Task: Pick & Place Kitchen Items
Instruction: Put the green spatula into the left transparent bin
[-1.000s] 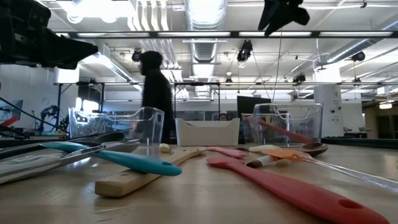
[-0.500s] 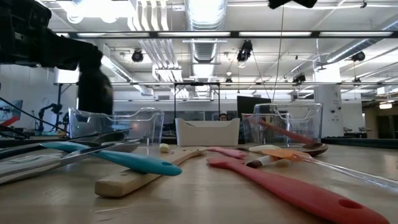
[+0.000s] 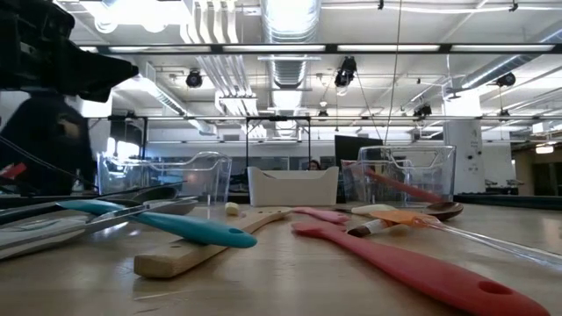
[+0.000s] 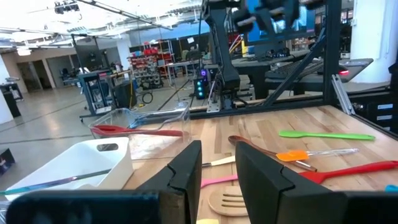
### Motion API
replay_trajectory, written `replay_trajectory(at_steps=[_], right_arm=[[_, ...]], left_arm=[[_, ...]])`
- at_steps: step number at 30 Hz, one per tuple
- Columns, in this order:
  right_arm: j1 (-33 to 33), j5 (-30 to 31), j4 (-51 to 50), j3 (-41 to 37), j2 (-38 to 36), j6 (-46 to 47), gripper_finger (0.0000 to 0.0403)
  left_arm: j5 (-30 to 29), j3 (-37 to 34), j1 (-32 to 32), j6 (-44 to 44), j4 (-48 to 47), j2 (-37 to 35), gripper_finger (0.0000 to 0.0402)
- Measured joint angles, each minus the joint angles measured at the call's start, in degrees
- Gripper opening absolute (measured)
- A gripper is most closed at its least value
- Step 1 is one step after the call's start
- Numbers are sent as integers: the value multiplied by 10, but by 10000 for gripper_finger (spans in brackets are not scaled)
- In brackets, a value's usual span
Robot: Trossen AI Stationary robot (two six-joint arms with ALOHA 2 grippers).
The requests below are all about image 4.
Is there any black office desk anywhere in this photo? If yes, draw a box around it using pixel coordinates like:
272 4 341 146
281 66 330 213
231 49 374 100

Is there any grey equipment cart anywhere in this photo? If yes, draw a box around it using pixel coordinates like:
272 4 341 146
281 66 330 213
77 70 113 116

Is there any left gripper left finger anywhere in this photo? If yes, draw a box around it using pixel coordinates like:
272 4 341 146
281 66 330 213
136 139 203 224

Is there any red parts storage rack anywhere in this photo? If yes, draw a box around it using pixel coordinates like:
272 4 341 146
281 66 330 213
129 40 175 91

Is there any white plastic bin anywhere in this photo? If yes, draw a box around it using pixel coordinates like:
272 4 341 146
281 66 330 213
4 136 134 202

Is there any black computer keyboard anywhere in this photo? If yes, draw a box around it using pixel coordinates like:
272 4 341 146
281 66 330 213
266 60 325 79

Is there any black lit computer tower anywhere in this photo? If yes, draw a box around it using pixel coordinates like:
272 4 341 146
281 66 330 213
193 68 210 100

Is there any orange clear-handled brush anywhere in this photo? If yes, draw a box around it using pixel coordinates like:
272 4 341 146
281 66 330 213
275 147 360 163

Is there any teal handled kitchen knife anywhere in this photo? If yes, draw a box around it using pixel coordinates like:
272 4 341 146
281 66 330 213
0 169 113 196

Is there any white square column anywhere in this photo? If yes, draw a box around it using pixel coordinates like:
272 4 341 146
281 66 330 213
350 0 398 84

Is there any dark wooden spoon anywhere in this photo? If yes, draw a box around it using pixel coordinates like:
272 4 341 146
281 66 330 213
228 134 318 173

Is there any red silicone spatula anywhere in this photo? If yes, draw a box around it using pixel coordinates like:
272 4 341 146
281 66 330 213
298 160 398 185

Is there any red slotted spoon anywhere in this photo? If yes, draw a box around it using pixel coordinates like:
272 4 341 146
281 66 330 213
90 124 185 138

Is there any cream handled butter knife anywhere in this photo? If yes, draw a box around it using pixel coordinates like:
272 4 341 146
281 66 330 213
201 155 236 169

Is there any blue lit computer monitor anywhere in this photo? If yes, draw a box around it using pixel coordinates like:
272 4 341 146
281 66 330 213
244 0 317 43

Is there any clear plastic bin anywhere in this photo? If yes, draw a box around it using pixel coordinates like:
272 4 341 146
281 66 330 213
88 101 192 161

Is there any pink silicone spatula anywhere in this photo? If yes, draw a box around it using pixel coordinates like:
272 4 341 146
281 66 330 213
200 173 239 189

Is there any black storage box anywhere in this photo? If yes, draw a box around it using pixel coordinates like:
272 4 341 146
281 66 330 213
113 80 137 109

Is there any wooden slotted spatula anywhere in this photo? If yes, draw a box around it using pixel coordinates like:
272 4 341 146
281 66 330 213
207 185 249 218

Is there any green silicone spatula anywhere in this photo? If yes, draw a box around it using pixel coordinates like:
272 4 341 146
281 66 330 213
278 129 376 142

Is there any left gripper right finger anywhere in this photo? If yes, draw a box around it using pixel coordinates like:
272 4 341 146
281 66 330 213
235 141 348 224

